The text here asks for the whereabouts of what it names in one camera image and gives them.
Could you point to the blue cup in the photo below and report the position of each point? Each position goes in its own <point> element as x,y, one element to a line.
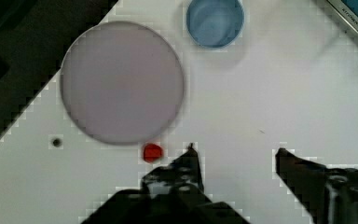
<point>214,24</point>

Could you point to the red toy strawberry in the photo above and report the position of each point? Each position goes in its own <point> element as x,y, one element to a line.
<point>152,152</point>

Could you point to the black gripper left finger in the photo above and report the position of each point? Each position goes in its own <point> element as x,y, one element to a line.
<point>171,194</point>

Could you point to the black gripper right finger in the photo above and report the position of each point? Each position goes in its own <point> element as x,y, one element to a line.
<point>330,195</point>

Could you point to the lilac round plate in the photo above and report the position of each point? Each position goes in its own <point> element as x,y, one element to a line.
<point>122,83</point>

